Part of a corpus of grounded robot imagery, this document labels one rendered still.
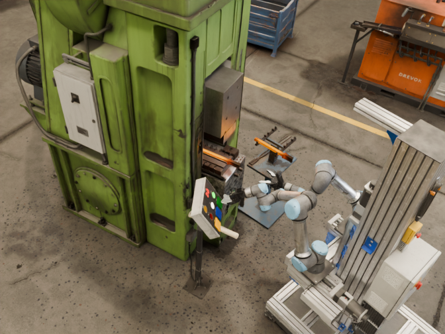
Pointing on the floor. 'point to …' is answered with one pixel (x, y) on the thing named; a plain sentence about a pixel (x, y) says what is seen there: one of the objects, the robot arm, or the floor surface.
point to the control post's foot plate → (198, 285)
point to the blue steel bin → (271, 22)
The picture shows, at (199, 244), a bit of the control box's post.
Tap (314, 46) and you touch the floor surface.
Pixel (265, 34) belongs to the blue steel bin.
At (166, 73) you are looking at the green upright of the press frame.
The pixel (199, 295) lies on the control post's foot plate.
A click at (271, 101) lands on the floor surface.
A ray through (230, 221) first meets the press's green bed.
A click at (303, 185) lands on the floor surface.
